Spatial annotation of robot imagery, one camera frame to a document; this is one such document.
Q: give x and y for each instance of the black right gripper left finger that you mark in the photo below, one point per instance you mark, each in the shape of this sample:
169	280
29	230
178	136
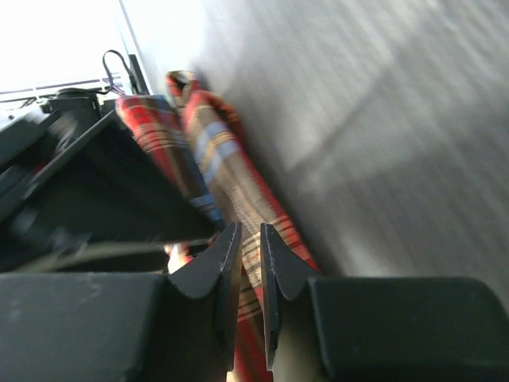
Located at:
90	326

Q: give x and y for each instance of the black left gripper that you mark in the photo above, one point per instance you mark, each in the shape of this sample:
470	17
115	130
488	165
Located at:
79	194

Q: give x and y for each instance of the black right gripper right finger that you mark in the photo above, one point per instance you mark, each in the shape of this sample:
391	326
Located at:
320	328

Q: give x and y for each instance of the red brown plaid shirt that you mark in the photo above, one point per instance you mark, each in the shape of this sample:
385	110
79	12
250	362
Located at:
196	140

